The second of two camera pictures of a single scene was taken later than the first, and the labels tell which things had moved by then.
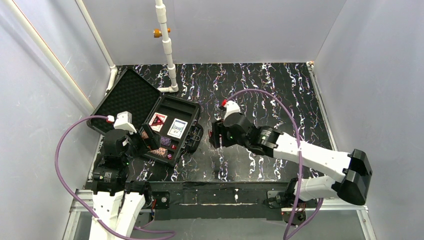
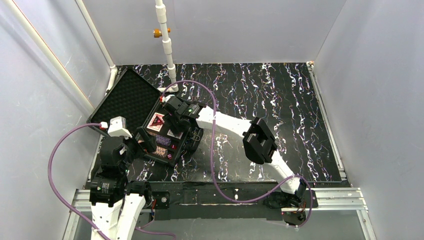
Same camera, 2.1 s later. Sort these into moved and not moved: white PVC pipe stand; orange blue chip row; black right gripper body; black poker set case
Moved: black right gripper body
Not moved: white PVC pipe stand; orange blue chip row; black poker set case
